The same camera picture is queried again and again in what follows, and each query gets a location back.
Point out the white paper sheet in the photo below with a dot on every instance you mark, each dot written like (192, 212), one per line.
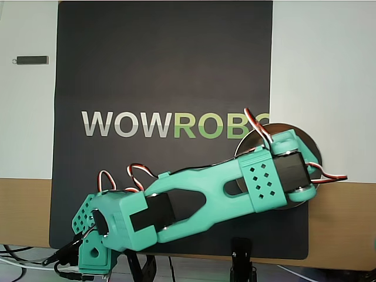
(23, 117)
(323, 73)

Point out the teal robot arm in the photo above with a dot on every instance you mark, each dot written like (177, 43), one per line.
(199, 188)

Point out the metal bowl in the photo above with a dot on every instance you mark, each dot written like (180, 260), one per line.
(255, 141)

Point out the black WOWROBO mat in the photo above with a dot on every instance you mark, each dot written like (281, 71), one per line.
(147, 44)

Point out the black USB stick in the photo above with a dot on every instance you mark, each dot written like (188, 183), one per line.
(32, 59)

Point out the black camera stand with springs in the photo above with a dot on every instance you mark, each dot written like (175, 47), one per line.
(241, 249)

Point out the black table clamp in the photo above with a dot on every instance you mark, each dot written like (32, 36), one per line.
(58, 254)
(133, 267)

